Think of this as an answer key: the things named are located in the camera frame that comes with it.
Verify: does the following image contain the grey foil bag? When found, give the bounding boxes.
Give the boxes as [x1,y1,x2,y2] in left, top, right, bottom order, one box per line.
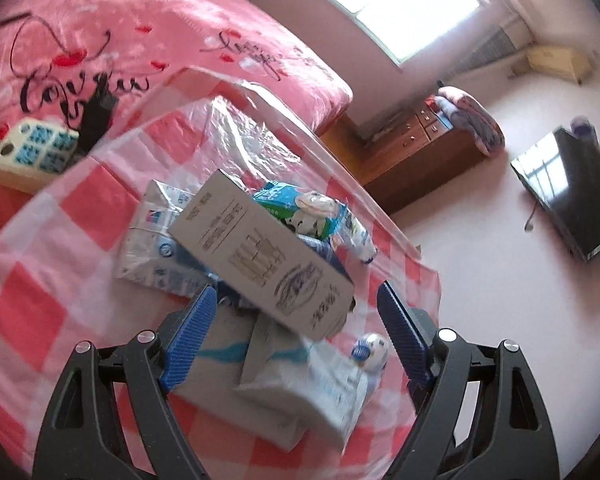
[238,314,390,452]

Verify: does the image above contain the white pouch with teal swoosh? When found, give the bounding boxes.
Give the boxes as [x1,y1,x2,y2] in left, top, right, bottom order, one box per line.
[174,304,306,451]

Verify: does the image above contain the white blue printed refill pouch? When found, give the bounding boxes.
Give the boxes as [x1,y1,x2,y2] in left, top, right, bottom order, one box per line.
[114,180,218,298]

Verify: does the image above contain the beige milk carton box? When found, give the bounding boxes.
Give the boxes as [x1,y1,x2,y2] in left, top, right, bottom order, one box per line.
[169,170,354,340]

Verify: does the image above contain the red white checkered tablecloth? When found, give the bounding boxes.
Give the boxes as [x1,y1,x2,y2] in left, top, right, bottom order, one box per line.
[0,68,441,479]

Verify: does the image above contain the dark blue snack bag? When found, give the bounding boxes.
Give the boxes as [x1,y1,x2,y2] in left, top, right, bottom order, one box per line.
[215,235,352,311]

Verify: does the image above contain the wooden cabinet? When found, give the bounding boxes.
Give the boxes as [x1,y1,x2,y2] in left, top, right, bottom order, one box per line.
[320,99,486,214]

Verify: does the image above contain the cream power strip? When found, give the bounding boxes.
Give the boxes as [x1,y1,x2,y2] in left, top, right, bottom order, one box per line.
[0,118,79,195]

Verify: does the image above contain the folded blanket on cabinet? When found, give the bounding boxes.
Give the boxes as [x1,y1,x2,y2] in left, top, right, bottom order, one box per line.
[432,86,505,157]

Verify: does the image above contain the black charger adapter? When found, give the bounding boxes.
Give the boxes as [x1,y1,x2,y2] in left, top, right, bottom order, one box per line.
[76,73,119,155]

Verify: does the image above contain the pink bed with bedspread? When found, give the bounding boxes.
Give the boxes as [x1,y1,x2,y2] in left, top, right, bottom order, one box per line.
[0,0,354,241]

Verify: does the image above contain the wall mounted black television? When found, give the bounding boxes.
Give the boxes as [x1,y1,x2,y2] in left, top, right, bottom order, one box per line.
[510,128,600,262]

